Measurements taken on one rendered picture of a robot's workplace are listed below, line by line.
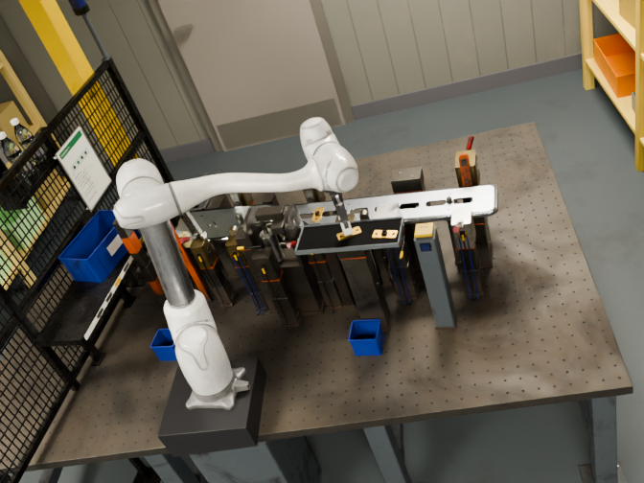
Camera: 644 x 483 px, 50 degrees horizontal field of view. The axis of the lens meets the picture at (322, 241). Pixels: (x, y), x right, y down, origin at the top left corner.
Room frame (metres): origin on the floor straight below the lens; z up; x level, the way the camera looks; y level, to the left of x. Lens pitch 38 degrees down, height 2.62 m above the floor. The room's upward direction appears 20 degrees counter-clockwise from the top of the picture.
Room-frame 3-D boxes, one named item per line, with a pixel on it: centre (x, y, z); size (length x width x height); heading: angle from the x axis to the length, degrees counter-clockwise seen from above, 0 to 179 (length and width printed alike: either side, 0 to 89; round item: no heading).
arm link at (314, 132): (1.86, -0.10, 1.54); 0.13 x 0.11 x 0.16; 8
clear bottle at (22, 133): (2.72, 0.99, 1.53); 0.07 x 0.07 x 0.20
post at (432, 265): (1.76, -0.33, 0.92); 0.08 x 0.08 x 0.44; 66
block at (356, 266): (1.87, -0.09, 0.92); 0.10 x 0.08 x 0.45; 66
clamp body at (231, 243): (2.20, 0.33, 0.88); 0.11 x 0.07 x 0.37; 156
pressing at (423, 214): (2.26, -0.04, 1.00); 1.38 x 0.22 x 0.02; 66
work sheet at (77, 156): (2.78, 0.86, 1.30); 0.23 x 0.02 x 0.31; 156
